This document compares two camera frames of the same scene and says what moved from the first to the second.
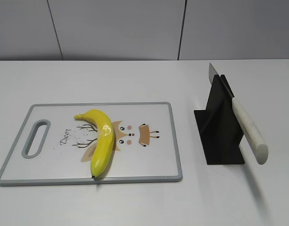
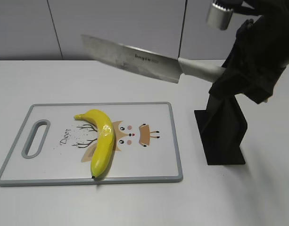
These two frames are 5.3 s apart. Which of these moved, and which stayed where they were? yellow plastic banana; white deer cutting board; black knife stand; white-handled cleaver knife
Moved: white-handled cleaver knife
Stayed: yellow plastic banana; white deer cutting board; black knife stand
